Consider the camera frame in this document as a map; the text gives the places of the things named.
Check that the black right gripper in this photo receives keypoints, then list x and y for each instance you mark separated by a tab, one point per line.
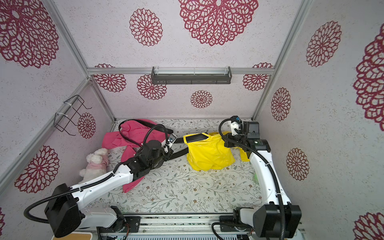
243	139

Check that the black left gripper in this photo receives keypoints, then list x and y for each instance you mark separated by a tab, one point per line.
167	154

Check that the pink trousers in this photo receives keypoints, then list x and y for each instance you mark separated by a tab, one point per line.
113	140

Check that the yellow trousers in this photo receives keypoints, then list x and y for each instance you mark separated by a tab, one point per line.
210	154

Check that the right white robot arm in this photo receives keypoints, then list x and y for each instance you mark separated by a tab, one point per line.
277	217

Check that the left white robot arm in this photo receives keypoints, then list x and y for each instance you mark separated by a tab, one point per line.
67	212

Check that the green plastic toy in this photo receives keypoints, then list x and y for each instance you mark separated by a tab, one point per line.
256	179

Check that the white plush toy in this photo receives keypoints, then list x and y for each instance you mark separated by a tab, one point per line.
98	163

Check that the tan box at base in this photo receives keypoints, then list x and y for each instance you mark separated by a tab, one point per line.
75	236

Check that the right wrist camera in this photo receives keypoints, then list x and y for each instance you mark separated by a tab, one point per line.
236	126

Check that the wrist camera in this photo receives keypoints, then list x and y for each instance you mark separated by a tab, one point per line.
171	140
236	126

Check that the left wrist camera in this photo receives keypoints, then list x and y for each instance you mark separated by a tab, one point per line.
171	140

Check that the metal base rail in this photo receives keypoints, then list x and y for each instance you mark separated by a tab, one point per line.
174	227

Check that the black wall shelf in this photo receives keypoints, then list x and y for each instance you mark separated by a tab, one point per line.
191	76

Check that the black wire wall rack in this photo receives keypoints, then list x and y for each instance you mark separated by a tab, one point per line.
63	119

